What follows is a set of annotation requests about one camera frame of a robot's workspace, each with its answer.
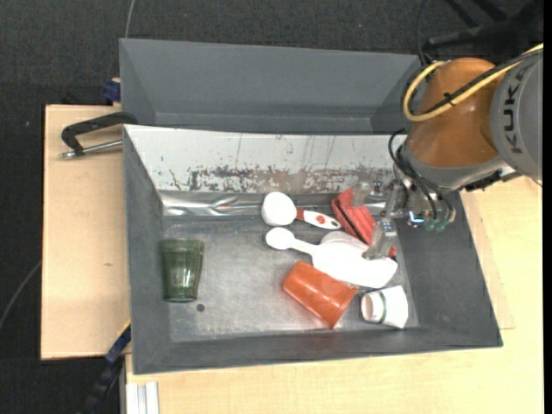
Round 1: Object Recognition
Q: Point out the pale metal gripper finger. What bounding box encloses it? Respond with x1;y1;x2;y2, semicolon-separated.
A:
362;220;398;260
353;181;386;209

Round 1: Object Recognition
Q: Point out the red ribbed sponge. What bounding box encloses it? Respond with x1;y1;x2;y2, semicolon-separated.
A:
330;187;398;259

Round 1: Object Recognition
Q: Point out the large white plastic scoop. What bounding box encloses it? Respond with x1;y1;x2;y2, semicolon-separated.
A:
311;230;399;290

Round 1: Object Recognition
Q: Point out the white cup with green stripe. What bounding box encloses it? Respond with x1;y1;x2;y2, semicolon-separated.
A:
360;285;410;330

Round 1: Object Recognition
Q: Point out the orange plastic cup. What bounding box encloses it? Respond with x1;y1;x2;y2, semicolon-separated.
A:
281;260;360;331

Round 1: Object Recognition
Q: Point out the small white measuring spoon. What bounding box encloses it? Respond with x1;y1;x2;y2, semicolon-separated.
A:
264;226;323;257

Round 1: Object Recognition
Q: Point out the grey metal bin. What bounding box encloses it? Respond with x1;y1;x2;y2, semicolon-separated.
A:
116;37;505;375

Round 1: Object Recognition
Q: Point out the green glass cup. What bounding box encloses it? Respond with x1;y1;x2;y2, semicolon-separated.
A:
159;238;206;304

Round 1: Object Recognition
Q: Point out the pale wood board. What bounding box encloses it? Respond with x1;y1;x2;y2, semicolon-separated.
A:
41;103;133;361

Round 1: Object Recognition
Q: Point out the white spoon with red handle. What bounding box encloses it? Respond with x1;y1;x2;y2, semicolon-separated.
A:
260;191;343;231

